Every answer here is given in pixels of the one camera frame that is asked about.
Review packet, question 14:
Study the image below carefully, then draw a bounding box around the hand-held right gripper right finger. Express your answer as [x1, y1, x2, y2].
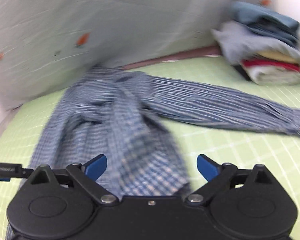
[185, 154, 275, 205]

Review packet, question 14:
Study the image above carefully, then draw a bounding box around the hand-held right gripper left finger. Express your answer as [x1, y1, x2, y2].
[27, 154, 119, 205]

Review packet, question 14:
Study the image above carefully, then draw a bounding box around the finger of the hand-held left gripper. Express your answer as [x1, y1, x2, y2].
[0, 162, 34, 182]

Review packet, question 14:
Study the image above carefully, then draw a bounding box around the blue plaid shirt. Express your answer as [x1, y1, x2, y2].
[5, 65, 300, 240]

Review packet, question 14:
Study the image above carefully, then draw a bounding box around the green grid mat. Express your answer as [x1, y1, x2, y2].
[0, 55, 300, 240]

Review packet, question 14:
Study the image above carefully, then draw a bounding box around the red folded garment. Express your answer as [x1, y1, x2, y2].
[241, 59, 300, 73]

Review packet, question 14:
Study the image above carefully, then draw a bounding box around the grey folded garment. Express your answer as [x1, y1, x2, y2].
[211, 21, 300, 67]

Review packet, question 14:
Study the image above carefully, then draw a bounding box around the yellow folded garment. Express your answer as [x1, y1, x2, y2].
[256, 50, 300, 64]

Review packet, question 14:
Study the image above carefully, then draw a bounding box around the grey carrot printed sheet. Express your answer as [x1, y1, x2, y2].
[0, 0, 273, 110]

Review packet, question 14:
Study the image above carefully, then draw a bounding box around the teal blue folded garment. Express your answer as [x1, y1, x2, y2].
[230, 1, 300, 47]

